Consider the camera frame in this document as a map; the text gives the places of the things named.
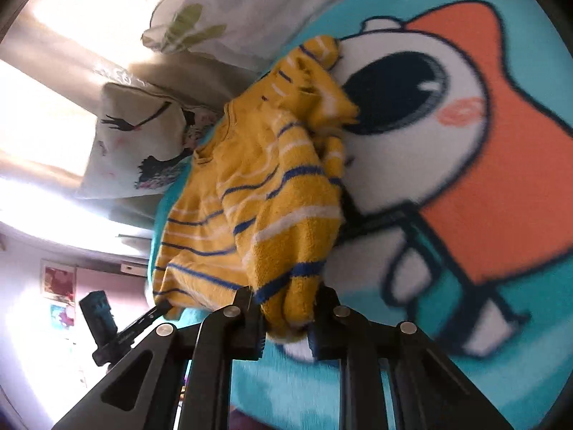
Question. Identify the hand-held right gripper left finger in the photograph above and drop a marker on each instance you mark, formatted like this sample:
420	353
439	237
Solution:
248	331

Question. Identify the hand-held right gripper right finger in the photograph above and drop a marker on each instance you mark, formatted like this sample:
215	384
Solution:
324	340

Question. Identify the yellow striped sweater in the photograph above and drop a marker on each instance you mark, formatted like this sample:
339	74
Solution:
250	174

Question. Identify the white bird print pillow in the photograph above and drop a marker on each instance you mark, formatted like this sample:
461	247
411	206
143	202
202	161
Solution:
130	143

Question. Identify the teal cartoon printed blanket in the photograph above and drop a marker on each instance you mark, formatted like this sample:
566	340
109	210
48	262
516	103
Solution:
470	165

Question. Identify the white floral pillow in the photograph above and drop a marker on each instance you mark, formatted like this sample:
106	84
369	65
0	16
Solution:
232	9

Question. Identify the white wall fixture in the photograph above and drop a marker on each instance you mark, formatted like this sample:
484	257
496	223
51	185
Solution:
134	268

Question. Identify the black phone on mount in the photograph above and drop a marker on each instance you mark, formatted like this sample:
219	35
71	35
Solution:
98	318

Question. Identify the blue wall poster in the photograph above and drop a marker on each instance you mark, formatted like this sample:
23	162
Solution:
62	317

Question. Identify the red wall poster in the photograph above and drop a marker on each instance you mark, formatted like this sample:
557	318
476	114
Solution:
58	282

